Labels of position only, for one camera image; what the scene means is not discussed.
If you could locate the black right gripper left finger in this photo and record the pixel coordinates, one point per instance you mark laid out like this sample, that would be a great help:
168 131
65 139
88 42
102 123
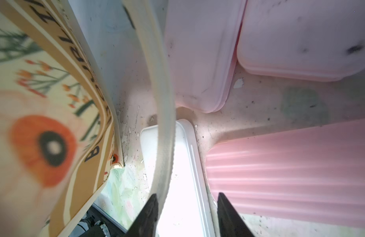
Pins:
146 222

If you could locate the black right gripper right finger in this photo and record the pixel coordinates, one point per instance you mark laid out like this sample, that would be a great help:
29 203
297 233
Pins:
230 223

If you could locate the rounded pink pouch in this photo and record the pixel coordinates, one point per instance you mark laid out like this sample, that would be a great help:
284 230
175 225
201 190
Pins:
313 174

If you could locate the floral cream canvas bag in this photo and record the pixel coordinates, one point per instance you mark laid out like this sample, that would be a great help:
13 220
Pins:
59 135

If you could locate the pink pencil case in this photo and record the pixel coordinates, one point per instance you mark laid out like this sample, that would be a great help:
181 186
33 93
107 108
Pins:
308 40
201 38

